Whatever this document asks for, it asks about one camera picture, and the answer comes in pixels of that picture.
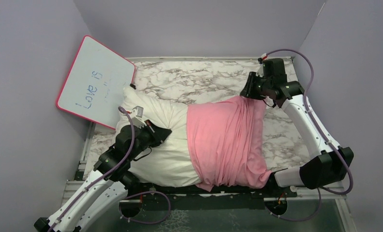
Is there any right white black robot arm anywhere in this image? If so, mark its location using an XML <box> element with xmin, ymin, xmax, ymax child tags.
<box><xmin>240</xmin><ymin>58</ymin><xmax>354</xmax><ymax>197</ymax></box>

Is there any black mounting rail base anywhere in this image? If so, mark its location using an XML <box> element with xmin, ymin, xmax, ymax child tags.
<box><xmin>118</xmin><ymin>183</ymin><xmax>297</xmax><ymax>218</ymax></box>

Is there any pink floral pillowcase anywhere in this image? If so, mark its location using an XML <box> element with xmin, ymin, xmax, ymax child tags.
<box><xmin>186</xmin><ymin>96</ymin><xmax>271</xmax><ymax>191</ymax></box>

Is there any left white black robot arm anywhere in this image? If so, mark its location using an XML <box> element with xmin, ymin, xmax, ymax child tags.
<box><xmin>34</xmin><ymin>119</ymin><xmax>172</xmax><ymax>232</ymax></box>

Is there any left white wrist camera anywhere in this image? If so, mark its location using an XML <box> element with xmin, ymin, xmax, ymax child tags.
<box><xmin>127</xmin><ymin>106</ymin><xmax>146</xmax><ymax>128</ymax></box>

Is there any pink framed whiteboard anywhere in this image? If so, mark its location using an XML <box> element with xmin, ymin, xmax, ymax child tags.
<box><xmin>56</xmin><ymin>35</ymin><xmax>136</xmax><ymax>130</ymax></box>

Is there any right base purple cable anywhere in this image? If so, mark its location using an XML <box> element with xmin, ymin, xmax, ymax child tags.
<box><xmin>264</xmin><ymin>187</ymin><xmax>322</xmax><ymax>222</ymax></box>

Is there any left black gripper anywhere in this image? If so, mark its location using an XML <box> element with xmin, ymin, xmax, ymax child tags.
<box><xmin>129</xmin><ymin>119</ymin><xmax>172</xmax><ymax>161</ymax></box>

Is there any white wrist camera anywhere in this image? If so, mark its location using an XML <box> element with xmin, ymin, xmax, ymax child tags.
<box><xmin>127</xmin><ymin>106</ymin><xmax>146</xmax><ymax>128</ymax></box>
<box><xmin>257</xmin><ymin>53</ymin><xmax>268</xmax><ymax>64</ymax></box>

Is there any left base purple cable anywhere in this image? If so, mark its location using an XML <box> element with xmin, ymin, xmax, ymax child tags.
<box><xmin>118</xmin><ymin>191</ymin><xmax>172</xmax><ymax>225</ymax></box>

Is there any white pillow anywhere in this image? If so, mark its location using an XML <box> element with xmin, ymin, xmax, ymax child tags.
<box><xmin>121</xmin><ymin>87</ymin><xmax>201</xmax><ymax>187</ymax></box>

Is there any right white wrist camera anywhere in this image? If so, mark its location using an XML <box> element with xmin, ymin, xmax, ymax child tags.
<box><xmin>257</xmin><ymin>53</ymin><xmax>268</xmax><ymax>64</ymax></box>

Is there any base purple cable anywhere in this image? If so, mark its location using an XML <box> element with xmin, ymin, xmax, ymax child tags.
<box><xmin>118</xmin><ymin>191</ymin><xmax>172</xmax><ymax>225</ymax></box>
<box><xmin>264</xmin><ymin>187</ymin><xmax>322</xmax><ymax>222</ymax></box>

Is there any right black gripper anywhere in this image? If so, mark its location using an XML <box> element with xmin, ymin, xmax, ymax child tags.
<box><xmin>240</xmin><ymin>72</ymin><xmax>272</xmax><ymax>101</ymax></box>

